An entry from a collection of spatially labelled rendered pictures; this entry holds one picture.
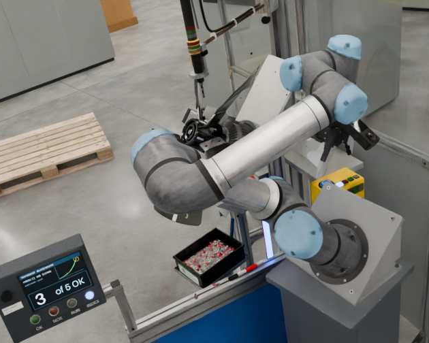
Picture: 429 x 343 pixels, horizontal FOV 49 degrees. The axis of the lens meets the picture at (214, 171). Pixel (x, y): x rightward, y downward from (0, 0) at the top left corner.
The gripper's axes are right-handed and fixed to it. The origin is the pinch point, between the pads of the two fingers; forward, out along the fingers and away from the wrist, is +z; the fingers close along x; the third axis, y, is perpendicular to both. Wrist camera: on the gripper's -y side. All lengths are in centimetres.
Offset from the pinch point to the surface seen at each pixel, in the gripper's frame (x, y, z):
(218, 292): 23, 24, 52
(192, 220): 7, 54, 47
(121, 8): -431, 756, 205
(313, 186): -19.9, 18.6, 27.5
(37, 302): 73, 41, 25
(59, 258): 64, 42, 16
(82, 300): 64, 36, 28
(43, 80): -164, 581, 212
